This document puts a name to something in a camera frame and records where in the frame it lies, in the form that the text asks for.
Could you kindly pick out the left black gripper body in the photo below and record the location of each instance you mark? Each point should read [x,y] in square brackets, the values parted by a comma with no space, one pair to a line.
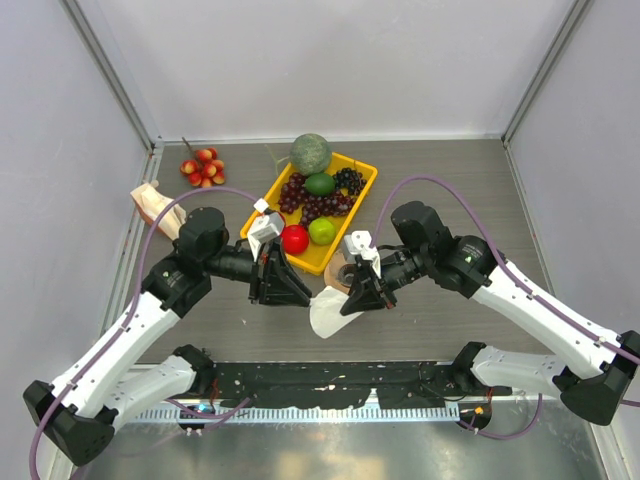
[256,276]

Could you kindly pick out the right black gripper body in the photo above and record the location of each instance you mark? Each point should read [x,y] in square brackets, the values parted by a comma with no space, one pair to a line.
[387,289]

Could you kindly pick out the clear glass ribbed dripper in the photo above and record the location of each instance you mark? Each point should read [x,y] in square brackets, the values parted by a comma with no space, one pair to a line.
[345,274]

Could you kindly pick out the white paper coffee filter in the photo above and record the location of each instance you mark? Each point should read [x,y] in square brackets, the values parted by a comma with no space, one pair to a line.
[325,317]

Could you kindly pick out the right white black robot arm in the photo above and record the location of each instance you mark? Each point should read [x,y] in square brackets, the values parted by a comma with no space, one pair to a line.
[589,367]

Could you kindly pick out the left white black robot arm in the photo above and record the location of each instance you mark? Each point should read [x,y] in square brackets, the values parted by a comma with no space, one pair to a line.
[82,409]

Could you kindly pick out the yellow plastic tray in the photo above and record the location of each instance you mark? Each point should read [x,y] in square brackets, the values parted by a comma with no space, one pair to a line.
[316,257]

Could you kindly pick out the light green apple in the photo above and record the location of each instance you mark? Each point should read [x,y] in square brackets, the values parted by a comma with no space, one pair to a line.
[322,231]

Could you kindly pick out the red grape bunch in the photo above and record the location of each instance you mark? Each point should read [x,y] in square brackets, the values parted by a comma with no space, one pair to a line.
[294,197]

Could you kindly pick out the dark green lime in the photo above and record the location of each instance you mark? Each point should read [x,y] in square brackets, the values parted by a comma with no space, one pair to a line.
[320,184]

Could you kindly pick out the black grape bunch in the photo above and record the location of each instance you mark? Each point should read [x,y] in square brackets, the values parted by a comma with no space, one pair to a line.
[350,180]

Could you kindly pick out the red yellow cherry bunch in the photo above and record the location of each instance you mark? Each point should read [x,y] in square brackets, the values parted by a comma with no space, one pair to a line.
[204,168]

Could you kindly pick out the green melon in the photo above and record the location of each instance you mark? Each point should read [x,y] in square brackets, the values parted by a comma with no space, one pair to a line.
[310,154]

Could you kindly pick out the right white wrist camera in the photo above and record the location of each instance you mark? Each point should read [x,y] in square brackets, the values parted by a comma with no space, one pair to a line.
[360,243]

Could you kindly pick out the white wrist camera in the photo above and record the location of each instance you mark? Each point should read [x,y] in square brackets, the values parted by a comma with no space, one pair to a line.
[267,226]
[360,243]

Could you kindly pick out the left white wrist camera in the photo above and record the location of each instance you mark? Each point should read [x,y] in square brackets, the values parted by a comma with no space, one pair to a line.
[267,226]

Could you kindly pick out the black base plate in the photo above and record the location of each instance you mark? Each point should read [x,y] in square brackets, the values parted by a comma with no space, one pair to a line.
[341,385]

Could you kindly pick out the white slotted cable duct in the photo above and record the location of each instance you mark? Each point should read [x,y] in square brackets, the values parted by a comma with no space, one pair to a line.
[369,413]

